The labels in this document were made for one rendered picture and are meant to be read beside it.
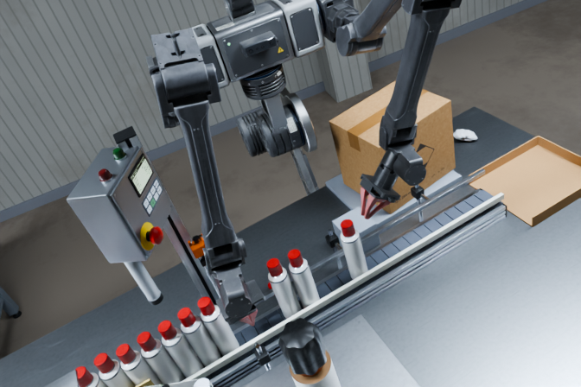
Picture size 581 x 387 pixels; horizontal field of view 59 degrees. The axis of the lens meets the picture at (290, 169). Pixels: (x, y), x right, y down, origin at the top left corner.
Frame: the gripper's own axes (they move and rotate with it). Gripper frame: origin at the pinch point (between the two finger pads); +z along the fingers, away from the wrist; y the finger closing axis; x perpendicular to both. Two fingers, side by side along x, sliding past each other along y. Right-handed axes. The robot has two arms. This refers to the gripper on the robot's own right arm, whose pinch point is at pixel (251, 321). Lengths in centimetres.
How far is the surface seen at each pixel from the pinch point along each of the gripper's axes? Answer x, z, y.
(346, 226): 5.5, -6.8, 32.0
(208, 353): 4.1, 7.0, -12.8
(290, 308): 4.4, 8.6, 10.6
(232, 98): 265, 77, 67
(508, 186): 11, 19, 91
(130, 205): 7.7, -40.2, -10.7
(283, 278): 4.6, -2.7, 11.8
